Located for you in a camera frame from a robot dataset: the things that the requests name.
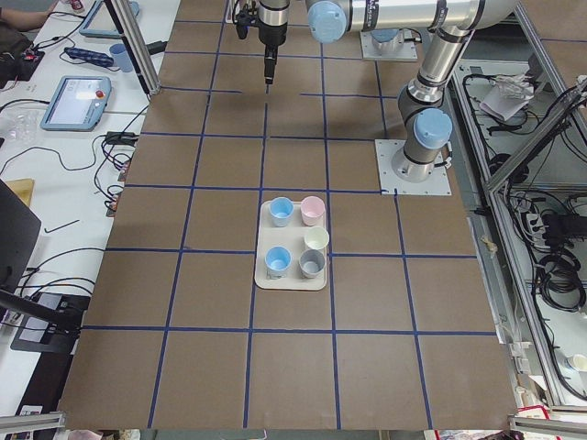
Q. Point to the aluminium frame post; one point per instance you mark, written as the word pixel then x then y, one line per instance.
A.
pixel 129 32

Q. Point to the black monitor stand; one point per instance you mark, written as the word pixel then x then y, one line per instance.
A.
pixel 51 319

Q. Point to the cream plastic cup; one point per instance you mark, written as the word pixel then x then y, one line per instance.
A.
pixel 316 238

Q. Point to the blue power strip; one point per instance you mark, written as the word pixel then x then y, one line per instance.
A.
pixel 88 56

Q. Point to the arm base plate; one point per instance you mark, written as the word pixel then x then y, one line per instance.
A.
pixel 407 54
pixel 399 176

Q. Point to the blue plastic cup far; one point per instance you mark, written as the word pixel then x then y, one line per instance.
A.
pixel 277 261

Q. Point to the blue cup on desk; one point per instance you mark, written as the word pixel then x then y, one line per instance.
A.
pixel 120 56

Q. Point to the seated person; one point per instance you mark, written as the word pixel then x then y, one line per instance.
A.
pixel 14 25

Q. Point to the grey plastic cup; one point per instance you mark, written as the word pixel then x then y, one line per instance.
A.
pixel 312 263

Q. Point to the blue plastic cup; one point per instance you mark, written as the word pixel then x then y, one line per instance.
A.
pixel 277 261
pixel 281 211

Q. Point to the upper teach pendant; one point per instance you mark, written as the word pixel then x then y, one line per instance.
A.
pixel 98 23

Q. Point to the white compartment tray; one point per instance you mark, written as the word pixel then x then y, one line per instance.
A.
pixel 290 237

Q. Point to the blue plastic cup near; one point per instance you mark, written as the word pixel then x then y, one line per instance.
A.
pixel 281 211

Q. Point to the pink plastic cup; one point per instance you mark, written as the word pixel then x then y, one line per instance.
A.
pixel 312 210

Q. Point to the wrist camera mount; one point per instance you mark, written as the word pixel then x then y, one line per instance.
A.
pixel 242 18

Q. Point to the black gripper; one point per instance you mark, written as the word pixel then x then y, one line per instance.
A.
pixel 271 35

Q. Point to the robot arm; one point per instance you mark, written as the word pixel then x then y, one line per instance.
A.
pixel 385 42
pixel 452 24

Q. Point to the lower teach pendant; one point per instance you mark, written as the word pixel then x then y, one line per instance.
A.
pixel 77 104

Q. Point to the teach pendant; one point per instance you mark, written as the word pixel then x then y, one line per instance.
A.
pixel 77 104
pixel 98 23

